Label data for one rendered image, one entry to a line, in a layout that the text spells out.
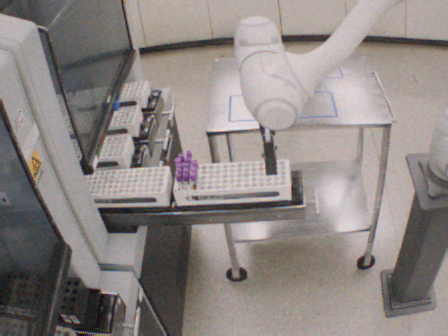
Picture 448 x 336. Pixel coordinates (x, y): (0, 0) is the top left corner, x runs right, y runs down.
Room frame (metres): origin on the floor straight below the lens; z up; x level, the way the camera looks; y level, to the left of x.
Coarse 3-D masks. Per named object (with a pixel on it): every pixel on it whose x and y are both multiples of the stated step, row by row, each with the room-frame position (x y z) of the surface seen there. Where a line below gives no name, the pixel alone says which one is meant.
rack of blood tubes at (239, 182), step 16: (288, 160) 0.98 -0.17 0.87; (208, 176) 0.97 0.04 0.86; (224, 176) 0.97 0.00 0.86; (240, 176) 0.96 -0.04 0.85; (256, 176) 0.94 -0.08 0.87; (272, 176) 0.93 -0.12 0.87; (288, 176) 0.92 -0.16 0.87; (176, 192) 0.93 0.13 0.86; (192, 192) 0.92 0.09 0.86; (208, 192) 0.92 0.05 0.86; (224, 192) 0.91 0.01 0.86; (240, 192) 0.90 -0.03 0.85; (256, 192) 0.94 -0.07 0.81; (272, 192) 0.93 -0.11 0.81; (288, 192) 0.88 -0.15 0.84
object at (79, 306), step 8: (80, 280) 0.66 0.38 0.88; (72, 288) 0.64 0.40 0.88; (80, 288) 0.64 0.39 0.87; (72, 296) 0.61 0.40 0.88; (80, 296) 0.62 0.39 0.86; (88, 296) 0.65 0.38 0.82; (72, 304) 0.59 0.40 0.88; (80, 304) 0.60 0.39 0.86; (72, 312) 0.56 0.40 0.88; (80, 312) 0.58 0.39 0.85; (72, 320) 0.56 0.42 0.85; (80, 320) 0.56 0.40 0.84
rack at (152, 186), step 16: (96, 176) 1.04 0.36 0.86; (112, 176) 1.03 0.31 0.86; (128, 176) 1.02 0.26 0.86; (144, 176) 1.01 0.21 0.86; (160, 176) 1.00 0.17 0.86; (96, 192) 0.98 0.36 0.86; (112, 192) 0.97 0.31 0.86; (128, 192) 0.96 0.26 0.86; (144, 192) 0.95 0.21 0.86; (160, 192) 0.94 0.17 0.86
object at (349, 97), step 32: (224, 64) 1.60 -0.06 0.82; (352, 64) 1.50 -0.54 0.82; (224, 96) 1.38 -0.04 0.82; (320, 96) 1.31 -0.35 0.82; (352, 96) 1.29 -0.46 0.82; (384, 96) 1.32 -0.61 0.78; (224, 128) 1.21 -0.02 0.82; (256, 128) 1.19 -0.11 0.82; (288, 128) 1.18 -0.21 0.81; (320, 128) 1.16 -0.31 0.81; (352, 128) 1.14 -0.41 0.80; (384, 128) 1.13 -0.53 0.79; (352, 160) 1.55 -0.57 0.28; (384, 160) 1.13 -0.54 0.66; (320, 192) 1.39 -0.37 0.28; (352, 192) 1.36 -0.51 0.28; (224, 224) 1.21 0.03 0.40; (256, 224) 1.29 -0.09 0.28; (288, 224) 1.26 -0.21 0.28; (320, 224) 1.22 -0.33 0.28; (352, 224) 1.19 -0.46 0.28
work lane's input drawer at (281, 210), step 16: (112, 208) 0.95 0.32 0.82; (128, 208) 0.95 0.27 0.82; (144, 208) 0.94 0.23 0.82; (160, 208) 0.93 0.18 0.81; (176, 208) 0.92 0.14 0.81; (192, 208) 0.92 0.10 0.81; (208, 208) 0.91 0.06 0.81; (224, 208) 0.90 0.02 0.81; (240, 208) 0.90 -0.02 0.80; (256, 208) 0.89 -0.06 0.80; (272, 208) 0.88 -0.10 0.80; (288, 208) 0.87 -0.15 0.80; (304, 208) 0.86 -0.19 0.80; (112, 224) 0.94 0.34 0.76; (128, 224) 0.94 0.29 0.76; (144, 224) 0.93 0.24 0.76; (160, 224) 0.92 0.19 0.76; (176, 224) 0.91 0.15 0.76; (192, 224) 0.91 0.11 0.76
